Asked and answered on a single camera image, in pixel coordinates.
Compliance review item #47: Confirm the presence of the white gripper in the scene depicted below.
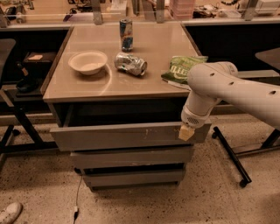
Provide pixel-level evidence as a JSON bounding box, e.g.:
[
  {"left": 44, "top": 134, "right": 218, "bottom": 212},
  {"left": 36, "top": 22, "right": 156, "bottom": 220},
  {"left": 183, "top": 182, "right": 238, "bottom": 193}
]
[{"left": 178, "top": 105, "right": 211, "bottom": 141}]

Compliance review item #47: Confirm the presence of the grey top drawer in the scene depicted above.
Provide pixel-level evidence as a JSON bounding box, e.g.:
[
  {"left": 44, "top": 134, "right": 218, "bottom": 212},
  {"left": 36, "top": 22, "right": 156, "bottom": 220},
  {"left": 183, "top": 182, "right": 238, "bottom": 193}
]
[{"left": 50, "top": 104, "right": 213, "bottom": 152}]

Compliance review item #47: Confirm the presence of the grey drawer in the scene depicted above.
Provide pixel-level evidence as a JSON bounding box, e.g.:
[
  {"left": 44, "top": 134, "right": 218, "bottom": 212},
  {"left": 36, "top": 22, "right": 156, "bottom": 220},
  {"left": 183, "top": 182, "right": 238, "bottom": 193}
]
[
  {"left": 83, "top": 169, "right": 186, "bottom": 189},
  {"left": 70, "top": 145, "right": 194, "bottom": 169},
  {"left": 50, "top": 104, "right": 213, "bottom": 152}
]

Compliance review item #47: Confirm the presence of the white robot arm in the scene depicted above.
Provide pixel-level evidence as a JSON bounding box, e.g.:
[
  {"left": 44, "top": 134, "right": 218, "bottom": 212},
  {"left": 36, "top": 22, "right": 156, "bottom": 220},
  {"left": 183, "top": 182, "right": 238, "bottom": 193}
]
[{"left": 178, "top": 61, "right": 280, "bottom": 141}]

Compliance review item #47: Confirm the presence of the grey middle drawer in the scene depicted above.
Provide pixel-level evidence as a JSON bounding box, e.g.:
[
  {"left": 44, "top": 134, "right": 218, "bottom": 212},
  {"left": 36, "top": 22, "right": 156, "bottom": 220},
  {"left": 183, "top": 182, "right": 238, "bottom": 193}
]
[{"left": 70, "top": 145, "right": 194, "bottom": 169}]

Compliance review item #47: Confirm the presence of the grey bottom drawer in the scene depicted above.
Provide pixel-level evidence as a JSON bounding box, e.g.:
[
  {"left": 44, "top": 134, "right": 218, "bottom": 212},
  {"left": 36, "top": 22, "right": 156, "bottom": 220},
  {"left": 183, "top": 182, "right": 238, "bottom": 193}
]
[{"left": 83, "top": 169, "right": 186, "bottom": 189}]

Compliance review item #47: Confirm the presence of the grey drawer cabinet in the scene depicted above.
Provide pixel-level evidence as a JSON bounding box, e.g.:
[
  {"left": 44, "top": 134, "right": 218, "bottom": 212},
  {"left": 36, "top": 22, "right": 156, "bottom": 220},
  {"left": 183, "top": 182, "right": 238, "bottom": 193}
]
[{"left": 40, "top": 22, "right": 221, "bottom": 131}]

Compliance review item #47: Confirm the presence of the black rolling stand base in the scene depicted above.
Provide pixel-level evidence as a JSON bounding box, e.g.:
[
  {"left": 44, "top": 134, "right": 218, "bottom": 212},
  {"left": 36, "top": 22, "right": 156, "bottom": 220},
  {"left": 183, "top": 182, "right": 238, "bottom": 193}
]
[{"left": 212, "top": 127, "right": 280, "bottom": 188}]

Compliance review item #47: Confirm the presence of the green chip bag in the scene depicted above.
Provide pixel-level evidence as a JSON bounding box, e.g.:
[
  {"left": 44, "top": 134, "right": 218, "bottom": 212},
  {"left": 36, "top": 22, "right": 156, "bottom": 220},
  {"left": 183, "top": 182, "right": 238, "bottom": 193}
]
[{"left": 161, "top": 56, "right": 208, "bottom": 90}]

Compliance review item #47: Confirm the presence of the crushed silver can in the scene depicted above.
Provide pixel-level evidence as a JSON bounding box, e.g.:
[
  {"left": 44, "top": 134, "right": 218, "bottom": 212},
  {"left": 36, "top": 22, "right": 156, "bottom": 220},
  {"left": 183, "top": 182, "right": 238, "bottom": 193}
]
[{"left": 114, "top": 52, "right": 147, "bottom": 76}]

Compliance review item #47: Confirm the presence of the white paper bowl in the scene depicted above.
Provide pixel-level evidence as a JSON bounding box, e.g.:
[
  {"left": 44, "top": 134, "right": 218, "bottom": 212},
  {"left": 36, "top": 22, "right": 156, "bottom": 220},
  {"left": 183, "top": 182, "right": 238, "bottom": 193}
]
[{"left": 68, "top": 51, "right": 108, "bottom": 75}]

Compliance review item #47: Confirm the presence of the upright blue energy drink can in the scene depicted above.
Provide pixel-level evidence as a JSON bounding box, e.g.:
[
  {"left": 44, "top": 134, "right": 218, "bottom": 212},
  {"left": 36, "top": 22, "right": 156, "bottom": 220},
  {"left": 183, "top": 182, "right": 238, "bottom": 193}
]
[{"left": 120, "top": 17, "right": 133, "bottom": 52}]

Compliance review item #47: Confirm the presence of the black object on shelf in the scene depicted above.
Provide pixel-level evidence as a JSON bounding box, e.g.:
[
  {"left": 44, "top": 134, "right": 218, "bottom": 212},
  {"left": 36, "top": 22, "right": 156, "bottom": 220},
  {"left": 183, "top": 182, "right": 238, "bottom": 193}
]
[{"left": 16, "top": 77, "right": 39, "bottom": 93}]

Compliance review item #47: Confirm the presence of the dark box with note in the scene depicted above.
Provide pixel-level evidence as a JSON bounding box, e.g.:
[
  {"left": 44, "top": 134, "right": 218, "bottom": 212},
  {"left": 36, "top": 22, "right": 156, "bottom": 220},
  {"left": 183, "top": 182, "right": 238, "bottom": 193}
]
[{"left": 23, "top": 52, "right": 56, "bottom": 64}]

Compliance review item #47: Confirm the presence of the white shoe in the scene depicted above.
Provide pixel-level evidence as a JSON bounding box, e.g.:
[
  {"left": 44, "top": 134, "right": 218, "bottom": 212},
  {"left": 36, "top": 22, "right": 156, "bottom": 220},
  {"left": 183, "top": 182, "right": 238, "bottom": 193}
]
[{"left": 0, "top": 202, "right": 23, "bottom": 224}]

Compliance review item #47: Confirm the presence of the grey office chair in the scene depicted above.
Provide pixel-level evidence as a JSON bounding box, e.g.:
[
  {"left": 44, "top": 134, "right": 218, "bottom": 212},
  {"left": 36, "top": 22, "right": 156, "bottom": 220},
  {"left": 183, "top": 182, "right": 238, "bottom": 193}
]
[{"left": 0, "top": 38, "right": 16, "bottom": 87}]

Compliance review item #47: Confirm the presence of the cable with plug on floor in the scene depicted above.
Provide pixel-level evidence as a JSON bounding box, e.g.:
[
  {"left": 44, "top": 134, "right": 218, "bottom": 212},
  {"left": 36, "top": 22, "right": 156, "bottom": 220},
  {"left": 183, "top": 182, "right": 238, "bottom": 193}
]
[{"left": 72, "top": 174, "right": 84, "bottom": 224}]

